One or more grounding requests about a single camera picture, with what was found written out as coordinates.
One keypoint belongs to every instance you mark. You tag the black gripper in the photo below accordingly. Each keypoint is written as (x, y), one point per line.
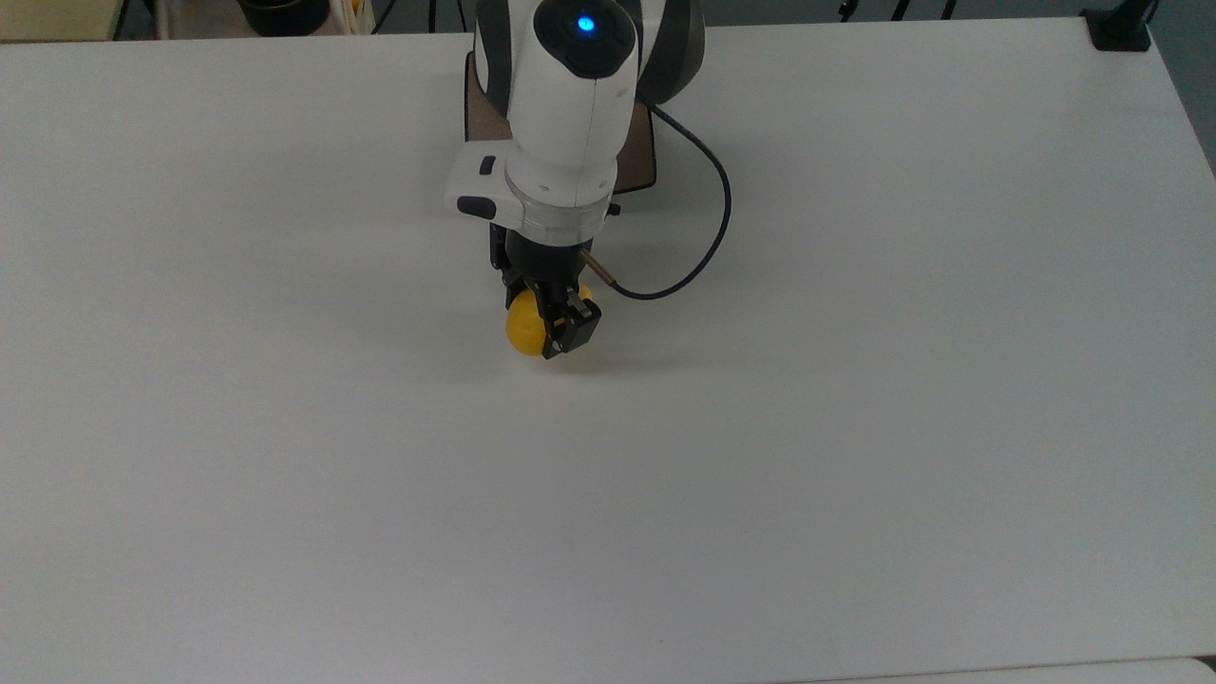
(546, 256)

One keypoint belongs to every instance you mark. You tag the yellow potato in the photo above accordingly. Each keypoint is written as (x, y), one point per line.
(524, 328)

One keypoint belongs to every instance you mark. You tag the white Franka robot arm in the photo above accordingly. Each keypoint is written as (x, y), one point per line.
(570, 114)

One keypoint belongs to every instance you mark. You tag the brown square ceramic plate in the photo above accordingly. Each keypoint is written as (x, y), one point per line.
(644, 157)

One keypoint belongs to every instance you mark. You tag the black round bucket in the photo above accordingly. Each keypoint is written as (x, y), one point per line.
(283, 14)

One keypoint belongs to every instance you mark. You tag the black chair base legs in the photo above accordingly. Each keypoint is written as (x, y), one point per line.
(898, 8)

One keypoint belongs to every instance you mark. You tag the beige wooden board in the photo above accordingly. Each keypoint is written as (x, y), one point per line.
(57, 17)

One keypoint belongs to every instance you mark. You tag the black table clamp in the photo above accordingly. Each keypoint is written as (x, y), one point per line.
(1119, 27)

